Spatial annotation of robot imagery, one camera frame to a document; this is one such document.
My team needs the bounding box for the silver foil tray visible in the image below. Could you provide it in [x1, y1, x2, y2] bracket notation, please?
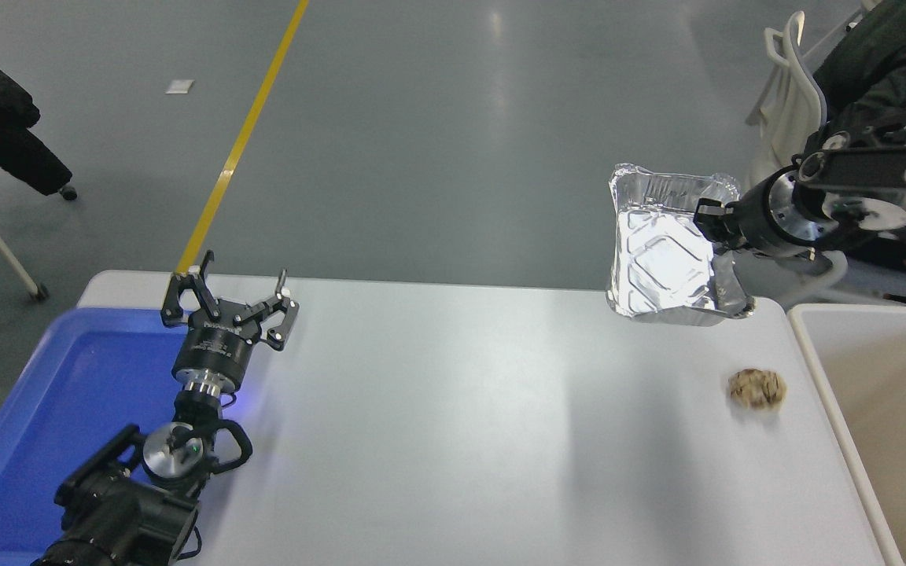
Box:
[606, 163, 756, 327]

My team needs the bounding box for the white plastic chair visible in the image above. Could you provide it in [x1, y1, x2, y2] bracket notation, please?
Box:
[744, 9, 906, 309]

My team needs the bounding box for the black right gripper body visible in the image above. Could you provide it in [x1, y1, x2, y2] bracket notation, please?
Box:
[727, 175, 778, 257]

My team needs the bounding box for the white rolling chair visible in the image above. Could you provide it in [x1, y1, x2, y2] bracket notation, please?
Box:
[0, 157, 80, 303]

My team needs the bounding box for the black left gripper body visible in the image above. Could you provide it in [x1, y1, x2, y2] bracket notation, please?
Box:
[172, 311, 262, 389]

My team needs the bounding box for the crumpled tan paper ball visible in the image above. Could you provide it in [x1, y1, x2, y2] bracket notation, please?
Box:
[727, 368, 788, 410]

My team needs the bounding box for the large pale bin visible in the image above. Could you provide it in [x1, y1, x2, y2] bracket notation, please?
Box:
[787, 303, 906, 566]

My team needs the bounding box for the blue plastic tray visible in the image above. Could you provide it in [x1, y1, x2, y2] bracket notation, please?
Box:
[0, 307, 265, 560]

